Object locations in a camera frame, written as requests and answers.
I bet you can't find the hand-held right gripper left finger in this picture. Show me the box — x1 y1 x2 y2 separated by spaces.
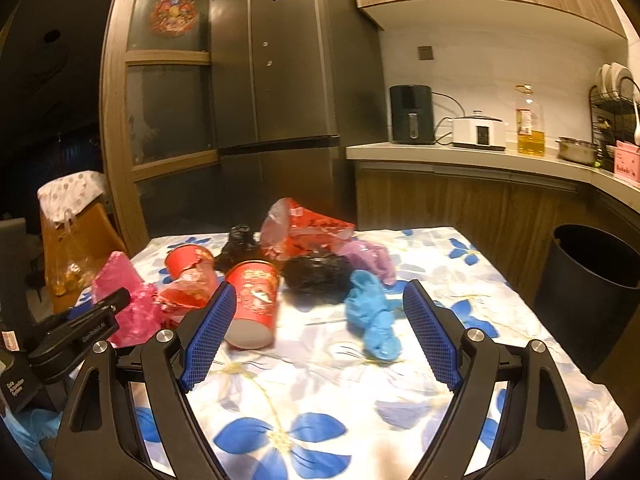
52 281 238 480

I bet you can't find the large black plastic bag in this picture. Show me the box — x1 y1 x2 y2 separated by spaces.
282 254 353 298

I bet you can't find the red round door decoration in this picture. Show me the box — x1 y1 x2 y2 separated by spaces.
150 0 196 37

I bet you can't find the stainless steel pot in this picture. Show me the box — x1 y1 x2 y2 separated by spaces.
556 136 601 165

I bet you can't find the black power cable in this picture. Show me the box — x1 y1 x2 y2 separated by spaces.
431 91 473 117

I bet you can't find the black air fryer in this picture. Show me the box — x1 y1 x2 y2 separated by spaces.
389 84 433 145

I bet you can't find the large red paper cup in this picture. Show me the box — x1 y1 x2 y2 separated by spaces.
223 260 281 351

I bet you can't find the pink plastic bag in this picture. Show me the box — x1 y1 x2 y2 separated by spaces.
91 251 161 348

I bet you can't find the light blue cloth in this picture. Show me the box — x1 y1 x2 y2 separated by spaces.
7 407 66 478

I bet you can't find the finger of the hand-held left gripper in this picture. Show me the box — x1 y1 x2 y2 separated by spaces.
27 287 132 386

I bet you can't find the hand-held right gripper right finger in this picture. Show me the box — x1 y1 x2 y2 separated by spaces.
402 280 586 480

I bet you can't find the purple plastic bag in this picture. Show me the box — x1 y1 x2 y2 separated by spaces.
335 240 398 286

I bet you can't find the cooking oil bottle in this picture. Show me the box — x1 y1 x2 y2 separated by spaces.
516 85 547 157

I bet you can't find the blue rubber glove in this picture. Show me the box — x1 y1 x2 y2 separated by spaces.
344 270 403 361

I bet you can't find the small black plastic bag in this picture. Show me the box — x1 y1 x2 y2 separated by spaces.
215 223 261 273

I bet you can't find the black trash bin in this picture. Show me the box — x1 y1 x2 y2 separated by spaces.
532 224 640 376

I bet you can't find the clear red plastic bag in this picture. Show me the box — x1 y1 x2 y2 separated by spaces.
152 265 221 328

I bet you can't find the small red paper cup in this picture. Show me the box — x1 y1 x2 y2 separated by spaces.
165 244 216 281

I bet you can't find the black wire dish rack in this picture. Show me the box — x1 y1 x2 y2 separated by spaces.
587 62 640 161

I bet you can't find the white electric cooker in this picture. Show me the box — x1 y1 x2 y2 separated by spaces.
451 110 507 150

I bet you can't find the white dotted cloth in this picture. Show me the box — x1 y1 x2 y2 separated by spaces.
37 170 107 223

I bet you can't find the blue floral tablecloth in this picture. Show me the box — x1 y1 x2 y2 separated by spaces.
65 226 628 480

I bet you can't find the large red printed plastic bag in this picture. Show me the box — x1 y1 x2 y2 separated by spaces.
259 197 357 261

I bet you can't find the pink utensil basket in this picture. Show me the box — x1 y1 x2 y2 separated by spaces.
614 141 640 183

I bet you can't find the grey refrigerator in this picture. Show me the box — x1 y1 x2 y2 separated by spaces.
209 0 386 231

